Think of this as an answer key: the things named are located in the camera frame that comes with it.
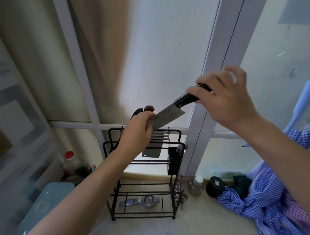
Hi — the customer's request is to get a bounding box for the person's right hand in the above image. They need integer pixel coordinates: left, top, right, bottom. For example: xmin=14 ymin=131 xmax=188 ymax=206
xmin=186 ymin=66 xmax=261 ymax=132

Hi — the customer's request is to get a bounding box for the person's left hand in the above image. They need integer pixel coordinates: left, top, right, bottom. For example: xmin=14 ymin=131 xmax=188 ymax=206
xmin=117 ymin=111 xmax=157 ymax=159

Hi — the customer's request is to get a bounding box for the brown-handled cleaver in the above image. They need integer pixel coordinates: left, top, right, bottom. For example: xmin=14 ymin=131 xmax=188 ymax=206
xmin=142 ymin=105 xmax=162 ymax=158

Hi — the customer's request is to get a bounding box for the black-handled cleaver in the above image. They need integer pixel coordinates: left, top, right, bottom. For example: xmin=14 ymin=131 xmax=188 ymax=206
xmin=129 ymin=107 xmax=145 ymax=121

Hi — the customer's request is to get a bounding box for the black metal knife rack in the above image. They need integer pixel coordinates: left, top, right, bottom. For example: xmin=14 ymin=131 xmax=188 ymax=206
xmin=103 ymin=128 xmax=186 ymax=221

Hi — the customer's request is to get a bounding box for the person's left forearm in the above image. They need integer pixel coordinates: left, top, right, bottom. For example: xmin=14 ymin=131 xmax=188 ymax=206
xmin=28 ymin=149 xmax=136 ymax=235

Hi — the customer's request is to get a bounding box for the person's right forearm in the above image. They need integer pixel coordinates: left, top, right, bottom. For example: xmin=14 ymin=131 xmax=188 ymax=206
xmin=238 ymin=116 xmax=310 ymax=211

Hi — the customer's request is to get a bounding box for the silver metal squeezer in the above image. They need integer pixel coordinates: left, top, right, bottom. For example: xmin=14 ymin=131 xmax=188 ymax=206
xmin=120 ymin=195 xmax=160 ymax=209

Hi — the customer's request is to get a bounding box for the red capped plastic bottle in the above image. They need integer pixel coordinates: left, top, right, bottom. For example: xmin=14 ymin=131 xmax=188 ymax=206
xmin=62 ymin=151 xmax=92 ymax=181

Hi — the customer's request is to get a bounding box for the red plaid fabric pouch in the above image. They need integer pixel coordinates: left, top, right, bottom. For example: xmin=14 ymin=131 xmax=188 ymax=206
xmin=172 ymin=180 xmax=188 ymax=204

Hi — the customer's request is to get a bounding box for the glass jar with white lid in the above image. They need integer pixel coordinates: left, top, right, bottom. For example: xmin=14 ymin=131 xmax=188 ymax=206
xmin=188 ymin=175 xmax=205 ymax=197

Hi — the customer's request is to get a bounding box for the dark green striped cloth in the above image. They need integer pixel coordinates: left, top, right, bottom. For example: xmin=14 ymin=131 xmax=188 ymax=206
xmin=232 ymin=174 xmax=253 ymax=199

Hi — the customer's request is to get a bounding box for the black round canister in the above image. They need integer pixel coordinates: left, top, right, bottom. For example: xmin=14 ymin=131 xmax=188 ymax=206
xmin=206 ymin=176 xmax=227 ymax=199

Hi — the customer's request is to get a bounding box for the blue checked cloth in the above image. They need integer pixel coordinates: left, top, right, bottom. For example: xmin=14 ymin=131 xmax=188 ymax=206
xmin=217 ymin=123 xmax=310 ymax=235

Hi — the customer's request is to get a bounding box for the light blue plastic container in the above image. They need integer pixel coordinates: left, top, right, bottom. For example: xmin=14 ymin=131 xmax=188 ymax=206
xmin=17 ymin=182 xmax=76 ymax=235

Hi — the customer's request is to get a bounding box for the purple checked cloth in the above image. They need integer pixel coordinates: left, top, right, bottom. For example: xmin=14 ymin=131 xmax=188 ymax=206
xmin=283 ymin=193 xmax=310 ymax=228

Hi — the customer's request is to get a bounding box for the grey sliding door frame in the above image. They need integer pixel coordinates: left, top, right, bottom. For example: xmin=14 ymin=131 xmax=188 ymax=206
xmin=178 ymin=0 xmax=268 ymax=177

